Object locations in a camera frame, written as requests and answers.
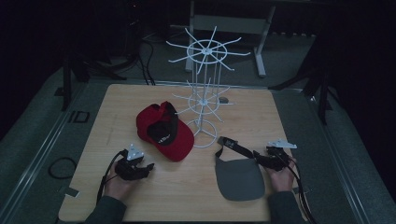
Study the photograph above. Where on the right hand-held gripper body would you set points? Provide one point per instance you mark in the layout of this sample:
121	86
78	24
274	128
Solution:
275	157

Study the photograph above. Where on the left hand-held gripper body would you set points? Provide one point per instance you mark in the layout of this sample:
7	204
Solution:
130	169

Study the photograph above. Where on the grey sun visor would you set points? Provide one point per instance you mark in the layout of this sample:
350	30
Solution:
239	179

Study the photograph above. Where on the red baseball cap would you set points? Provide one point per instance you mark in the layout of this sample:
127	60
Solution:
179	143

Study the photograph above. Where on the person's left hand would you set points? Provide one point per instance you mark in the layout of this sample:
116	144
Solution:
120	188

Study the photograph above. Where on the person's right hand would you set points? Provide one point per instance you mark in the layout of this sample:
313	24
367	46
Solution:
281	180

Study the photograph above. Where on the grey tape piece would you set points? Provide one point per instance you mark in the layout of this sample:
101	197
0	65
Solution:
71	192

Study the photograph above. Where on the small grey table grommet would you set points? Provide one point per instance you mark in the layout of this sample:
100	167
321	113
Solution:
223	100

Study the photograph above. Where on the black metal stand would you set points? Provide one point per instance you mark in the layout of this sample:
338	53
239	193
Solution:
323	96
66	90

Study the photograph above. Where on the black rail bracket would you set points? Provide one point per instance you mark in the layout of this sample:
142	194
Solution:
80	116

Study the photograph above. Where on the white metal table frame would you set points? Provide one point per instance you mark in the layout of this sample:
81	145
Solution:
230	24

